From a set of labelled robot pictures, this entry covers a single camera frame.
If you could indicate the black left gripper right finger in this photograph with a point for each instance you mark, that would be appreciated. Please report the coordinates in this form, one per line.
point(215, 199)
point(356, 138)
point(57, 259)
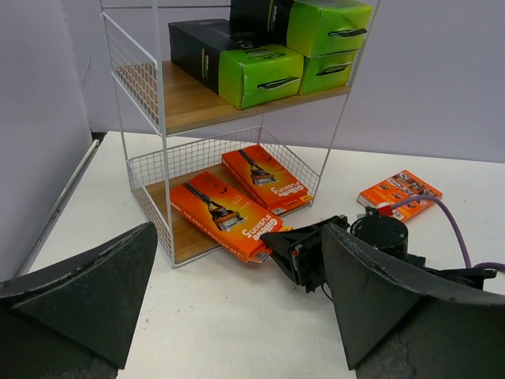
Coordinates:
point(399, 321)

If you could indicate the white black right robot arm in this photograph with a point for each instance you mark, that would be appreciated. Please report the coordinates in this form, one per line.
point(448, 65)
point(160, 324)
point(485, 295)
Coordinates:
point(390, 236)

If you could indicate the orange Gillette Fusion5 box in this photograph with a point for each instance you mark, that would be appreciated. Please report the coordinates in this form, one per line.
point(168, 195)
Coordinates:
point(266, 180)
point(226, 215)

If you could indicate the orange Gillette cartridge box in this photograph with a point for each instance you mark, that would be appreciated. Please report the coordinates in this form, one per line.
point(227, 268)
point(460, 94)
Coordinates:
point(398, 188)

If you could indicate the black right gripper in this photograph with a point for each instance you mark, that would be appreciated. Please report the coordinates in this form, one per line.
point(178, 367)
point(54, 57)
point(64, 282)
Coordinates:
point(298, 252)

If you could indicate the white wire wooden shelf rack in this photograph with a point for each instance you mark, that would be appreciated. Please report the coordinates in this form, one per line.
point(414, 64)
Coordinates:
point(188, 119)

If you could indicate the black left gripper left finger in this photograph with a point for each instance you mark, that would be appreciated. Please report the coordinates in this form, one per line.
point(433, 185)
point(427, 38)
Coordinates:
point(76, 318)

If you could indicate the green black Gillette Labs box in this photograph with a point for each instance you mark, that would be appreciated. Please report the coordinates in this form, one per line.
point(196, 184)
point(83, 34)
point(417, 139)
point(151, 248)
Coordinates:
point(311, 28)
point(326, 71)
point(243, 68)

